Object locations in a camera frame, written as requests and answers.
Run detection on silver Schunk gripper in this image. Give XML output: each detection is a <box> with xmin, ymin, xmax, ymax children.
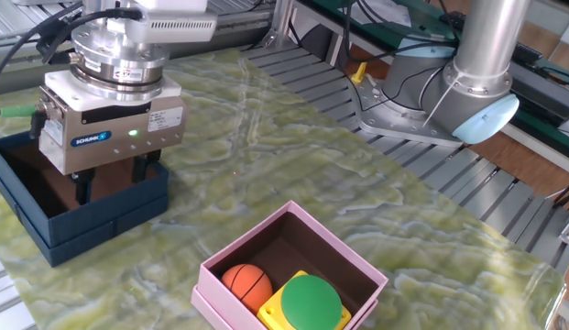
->
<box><xmin>36</xmin><ymin>84</ymin><xmax>188</xmax><ymax>206</ymax></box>

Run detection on orange toy basketball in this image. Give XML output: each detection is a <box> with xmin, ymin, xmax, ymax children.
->
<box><xmin>221</xmin><ymin>263</ymin><xmax>274</xmax><ymax>315</ymax></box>

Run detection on yellow box with green button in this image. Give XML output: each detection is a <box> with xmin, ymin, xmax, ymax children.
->
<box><xmin>256</xmin><ymin>269</ymin><xmax>353</xmax><ymax>330</ymax></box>

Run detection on dark blue cardboard box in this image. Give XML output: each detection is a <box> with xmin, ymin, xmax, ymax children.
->
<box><xmin>0</xmin><ymin>130</ymin><xmax>170</xmax><ymax>269</ymax></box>

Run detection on pink cardboard box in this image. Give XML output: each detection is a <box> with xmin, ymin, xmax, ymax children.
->
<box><xmin>191</xmin><ymin>200</ymin><xmax>389</xmax><ymax>330</ymax></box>

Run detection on green marble pattern sheet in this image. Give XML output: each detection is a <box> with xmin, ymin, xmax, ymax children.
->
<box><xmin>0</xmin><ymin>48</ymin><xmax>567</xmax><ymax>330</ymax></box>

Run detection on small yellow plastic clip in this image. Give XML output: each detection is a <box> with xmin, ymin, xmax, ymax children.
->
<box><xmin>350</xmin><ymin>61</ymin><xmax>368</xmax><ymax>84</ymax></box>

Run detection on black power strip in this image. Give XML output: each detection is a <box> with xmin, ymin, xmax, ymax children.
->
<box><xmin>512</xmin><ymin>40</ymin><xmax>544</xmax><ymax>65</ymax></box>

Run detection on green workbench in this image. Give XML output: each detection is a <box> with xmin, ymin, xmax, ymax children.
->
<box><xmin>311</xmin><ymin>0</ymin><xmax>569</xmax><ymax>155</ymax></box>

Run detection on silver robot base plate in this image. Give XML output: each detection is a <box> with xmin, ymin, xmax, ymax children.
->
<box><xmin>349</xmin><ymin>75</ymin><xmax>466</xmax><ymax>149</ymax></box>

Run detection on thin black base cable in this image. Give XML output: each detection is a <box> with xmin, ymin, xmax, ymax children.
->
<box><xmin>345</xmin><ymin>63</ymin><xmax>450</xmax><ymax>114</ymax></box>

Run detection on white cable tie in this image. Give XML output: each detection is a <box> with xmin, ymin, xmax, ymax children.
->
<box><xmin>421</xmin><ymin>75</ymin><xmax>462</xmax><ymax>128</ymax></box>

